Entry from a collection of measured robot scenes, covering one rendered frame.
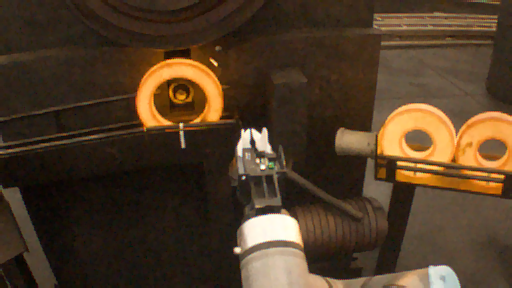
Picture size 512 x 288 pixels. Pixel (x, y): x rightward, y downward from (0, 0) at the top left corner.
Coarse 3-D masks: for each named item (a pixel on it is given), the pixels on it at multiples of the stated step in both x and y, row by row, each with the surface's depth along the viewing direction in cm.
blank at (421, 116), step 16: (400, 112) 80; (416, 112) 78; (432, 112) 77; (384, 128) 83; (400, 128) 81; (416, 128) 80; (432, 128) 78; (448, 128) 77; (384, 144) 85; (400, 144) 83; (448, 144) 78; (448, 160) 80; (416, 176) 85
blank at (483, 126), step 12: (480, 120) 73; (492, 120) 72; (504, 120) 71; (468, 132) 75; (480, 132) 74; (492, 132) 73; (504, 132) 72; (456, 144) 78; (468, 144) 76; (456, 156) 79; (468, 156) 77; (480, 156) 79; (504, 156) 76; (504, 168) 75
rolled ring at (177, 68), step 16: (160, 64) 84; (176, 64) 83; (192, 64) 84; (144, 80) 83; (160, 80) 84; (208, 80) 85; (144, 96) 85; (208, 96) 87; (144, 112) 87; (208, 112) 89; (192, 128) 90
